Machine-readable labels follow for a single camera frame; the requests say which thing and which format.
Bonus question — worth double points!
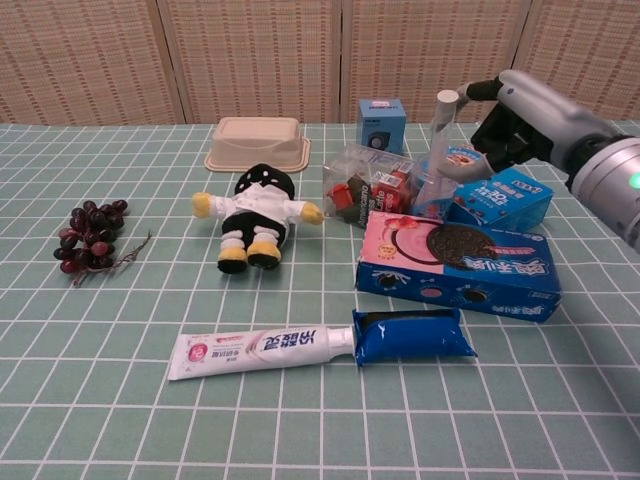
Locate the clear bag of coffee capsules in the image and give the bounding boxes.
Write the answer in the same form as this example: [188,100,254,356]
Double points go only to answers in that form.
[322,143,419,229]

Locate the dark red grape bunch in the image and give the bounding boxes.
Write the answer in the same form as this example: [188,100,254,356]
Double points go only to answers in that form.
[53,199,154,288]

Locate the beige plastic food container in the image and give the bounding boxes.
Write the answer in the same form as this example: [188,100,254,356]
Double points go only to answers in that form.
[203,116,312,174]

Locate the black and white plush doll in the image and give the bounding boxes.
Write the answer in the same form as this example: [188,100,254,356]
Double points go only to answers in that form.
[191,163,326,275]

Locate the blue Oreo snack packet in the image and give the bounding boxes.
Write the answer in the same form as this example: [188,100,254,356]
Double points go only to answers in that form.
[351,307,478,369]

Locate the clear plastic test tube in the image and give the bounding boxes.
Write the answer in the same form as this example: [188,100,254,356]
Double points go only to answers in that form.
[413,89,460,209]

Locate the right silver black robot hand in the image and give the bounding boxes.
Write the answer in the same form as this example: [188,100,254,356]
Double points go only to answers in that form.
[439,69,619,179]

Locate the blue chocolate chip cookie box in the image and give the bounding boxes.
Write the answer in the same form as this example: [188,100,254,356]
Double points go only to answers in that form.
[443,144,555,231]

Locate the white toothpaste tube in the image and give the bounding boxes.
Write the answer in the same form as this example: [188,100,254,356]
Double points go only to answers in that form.
[167,323,359,382]

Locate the small light blue box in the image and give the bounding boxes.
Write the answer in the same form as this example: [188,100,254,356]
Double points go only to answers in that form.
[358,98,407,154]

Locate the green grid tablecloth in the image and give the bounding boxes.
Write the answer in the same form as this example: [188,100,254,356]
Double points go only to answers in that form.
[0,118,640,480]

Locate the pink and blue Oreo box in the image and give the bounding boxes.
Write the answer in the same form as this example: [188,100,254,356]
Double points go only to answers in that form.
[354,209,564,324]

